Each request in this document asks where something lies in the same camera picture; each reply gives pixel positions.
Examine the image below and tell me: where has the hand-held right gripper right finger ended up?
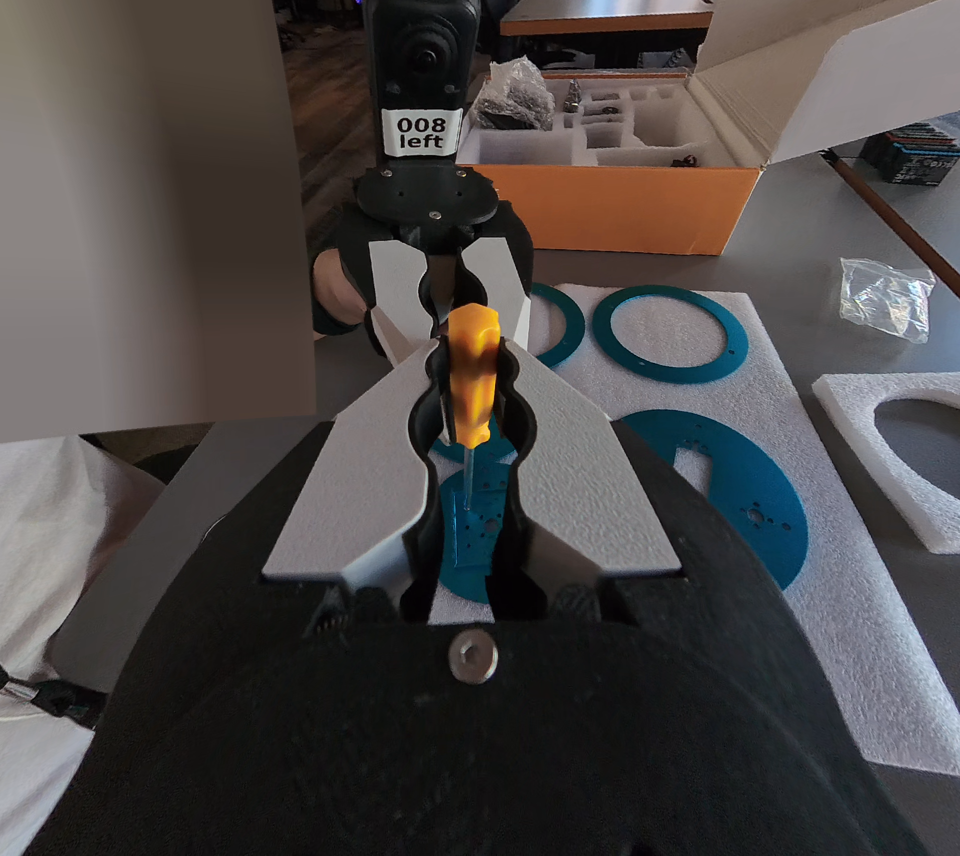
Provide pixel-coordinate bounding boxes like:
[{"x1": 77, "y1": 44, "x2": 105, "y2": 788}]
[{"x1": 498, "y1": 337, "x2": 684, "y2": 583}]

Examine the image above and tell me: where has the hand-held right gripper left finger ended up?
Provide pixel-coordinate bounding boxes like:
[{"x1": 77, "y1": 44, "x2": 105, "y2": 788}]
[{"x1": 261, "y1": 337, "x2": 451, "y2": 591}]

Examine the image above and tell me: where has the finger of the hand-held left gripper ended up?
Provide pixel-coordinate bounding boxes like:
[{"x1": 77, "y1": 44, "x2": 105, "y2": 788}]
[
  {"x1": 367, "y1": 241, "x2": 440, "y2": 368},
  {"x1": 456, "y1": 237, "x2": 534, "y2": 356}
]

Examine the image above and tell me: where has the orange-handled screwdriver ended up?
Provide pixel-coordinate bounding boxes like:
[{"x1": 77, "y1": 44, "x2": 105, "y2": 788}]
[{"x1": 447, "y1": 305, "x2": 501, "y2": 514}]

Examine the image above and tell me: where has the blue round plate with bracket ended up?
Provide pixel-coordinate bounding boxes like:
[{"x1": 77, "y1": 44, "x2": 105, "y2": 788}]
[{"x1": 435, "y1": 466, "x2": 526, "y2": 604}]

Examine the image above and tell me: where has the wooden desk with black surface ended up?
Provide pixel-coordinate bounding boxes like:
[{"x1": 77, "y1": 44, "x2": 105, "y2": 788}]
[{"x1": 501, "y1": 0, "x2": 732, "y2": 70}]

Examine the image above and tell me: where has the grey desk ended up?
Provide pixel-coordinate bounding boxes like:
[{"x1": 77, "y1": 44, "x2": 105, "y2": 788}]
[{"x1": 52, "y1": 151, "x2": 960, "y2": 856}]

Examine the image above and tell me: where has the person's left hand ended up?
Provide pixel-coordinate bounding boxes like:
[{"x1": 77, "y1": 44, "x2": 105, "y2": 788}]
[{"x1": 312, "y1": 249, "x2": 372, "y2": 328}]

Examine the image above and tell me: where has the small blue round disc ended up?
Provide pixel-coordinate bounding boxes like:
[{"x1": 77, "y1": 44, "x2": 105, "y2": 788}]
[{"x1": 429, "y1": 438, "x2": 520, "y2": 471}]

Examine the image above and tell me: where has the orange cardboard box white lid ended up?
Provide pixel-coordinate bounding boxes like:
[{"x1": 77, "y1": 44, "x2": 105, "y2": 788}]
[{"x1": 456, "y1": 0, "x2": 960, "y2": 257}]

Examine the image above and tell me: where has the plastic bag of dark parts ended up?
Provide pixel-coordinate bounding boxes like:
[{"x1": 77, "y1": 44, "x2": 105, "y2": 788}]
[{"x1": 472, "y1": 56, "x2": 556, "y2": 131}]

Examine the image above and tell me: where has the large blue disc rectangular cutout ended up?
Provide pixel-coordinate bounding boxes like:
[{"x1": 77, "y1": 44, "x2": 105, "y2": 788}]
[{"x1": 621, "y1": 410, "x2": 809, "y2": 592}]

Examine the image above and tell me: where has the white foam box insert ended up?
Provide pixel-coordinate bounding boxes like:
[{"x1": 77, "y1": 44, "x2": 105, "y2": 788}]
[{"x1": 459, "y1": 72, "x2": 759, "y2": 169}]

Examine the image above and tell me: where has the white foam block round hole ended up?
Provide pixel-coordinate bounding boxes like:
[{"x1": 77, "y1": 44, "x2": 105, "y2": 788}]
[{"x1": 812, "y1": 372, "x2": 960, "y2": 556}]

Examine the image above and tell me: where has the white foam sheet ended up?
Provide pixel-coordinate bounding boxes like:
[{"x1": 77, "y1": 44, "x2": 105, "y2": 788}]
[{"x1": 390, "y1": 282, "x2": 935, "y2": 775}]

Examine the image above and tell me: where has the crumpled clear plastic bag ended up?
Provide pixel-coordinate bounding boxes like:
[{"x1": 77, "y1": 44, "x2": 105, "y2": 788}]
[{"x1": 838, "y1": 258, "x2": 937, "y2": 345}]

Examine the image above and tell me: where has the brown wooden strip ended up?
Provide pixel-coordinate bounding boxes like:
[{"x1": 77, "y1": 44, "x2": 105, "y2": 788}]
[{"x1": 821, "y1": 150, "x2": 960, "y2": 272}]

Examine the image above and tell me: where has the stack of dark boxes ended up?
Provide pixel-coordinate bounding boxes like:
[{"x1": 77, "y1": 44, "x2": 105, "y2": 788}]
[{"x1": 858, "y1": 121, "x2": 960, "y2": 184}]

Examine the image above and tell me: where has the blue metal ring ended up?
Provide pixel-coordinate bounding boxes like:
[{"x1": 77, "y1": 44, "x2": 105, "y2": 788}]
[
  {"x1": 591, "y1": 286, "x2": 751, "y2": 388},
  {"x1": 528, "y1": 282, "x2": 588, "y2": 371}
]

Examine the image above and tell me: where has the black lanyard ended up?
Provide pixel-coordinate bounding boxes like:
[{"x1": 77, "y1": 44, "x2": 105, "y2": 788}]
[{"x1": 0, "y1": 676, "x2": 106, "y2": 730}]

